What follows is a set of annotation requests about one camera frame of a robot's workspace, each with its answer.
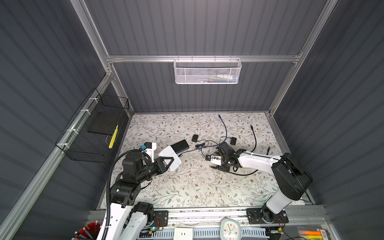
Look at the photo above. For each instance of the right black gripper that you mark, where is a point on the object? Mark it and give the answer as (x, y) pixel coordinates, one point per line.
(224, 169)

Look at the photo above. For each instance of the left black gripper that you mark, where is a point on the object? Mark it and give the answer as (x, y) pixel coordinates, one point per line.
(161, 166)

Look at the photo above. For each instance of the white network switch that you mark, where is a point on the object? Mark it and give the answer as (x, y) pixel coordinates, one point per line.
(171, 158)

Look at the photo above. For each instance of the small black power adapter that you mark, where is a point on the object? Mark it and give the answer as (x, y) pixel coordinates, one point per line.
(233, 141)

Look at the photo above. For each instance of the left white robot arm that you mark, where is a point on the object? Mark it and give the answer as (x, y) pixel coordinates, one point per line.
(124, 218)

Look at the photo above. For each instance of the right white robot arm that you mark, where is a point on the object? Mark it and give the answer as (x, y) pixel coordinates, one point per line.
(292, 177)

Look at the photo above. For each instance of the large black power adapter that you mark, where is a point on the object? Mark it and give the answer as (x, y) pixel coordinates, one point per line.
(195, 138)

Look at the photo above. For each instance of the yellow striped item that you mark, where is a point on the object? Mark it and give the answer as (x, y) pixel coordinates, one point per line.
(113, 138)

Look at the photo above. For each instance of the white desk clock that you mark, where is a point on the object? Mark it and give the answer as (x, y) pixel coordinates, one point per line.
(230, 230)

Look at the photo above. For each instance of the white power socket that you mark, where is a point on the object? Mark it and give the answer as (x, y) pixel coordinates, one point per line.
(183, 234)

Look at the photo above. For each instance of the black box in basket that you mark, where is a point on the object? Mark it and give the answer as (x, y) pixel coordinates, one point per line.
(104, 124)

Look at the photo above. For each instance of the red pen cup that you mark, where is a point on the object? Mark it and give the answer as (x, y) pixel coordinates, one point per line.
(88, 232)

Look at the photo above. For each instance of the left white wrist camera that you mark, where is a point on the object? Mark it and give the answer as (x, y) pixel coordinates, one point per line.
(149, 148)

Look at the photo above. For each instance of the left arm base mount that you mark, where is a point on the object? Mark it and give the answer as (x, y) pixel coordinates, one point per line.
(160, 219)

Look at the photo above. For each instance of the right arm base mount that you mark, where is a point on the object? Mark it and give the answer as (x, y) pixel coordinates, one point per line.
(265, 216)

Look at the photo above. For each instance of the black wire basket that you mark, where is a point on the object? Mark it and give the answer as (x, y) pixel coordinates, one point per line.
(79, 145)

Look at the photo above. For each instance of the white wire mesh basket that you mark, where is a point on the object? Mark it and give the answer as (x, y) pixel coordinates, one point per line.
(211, 71)

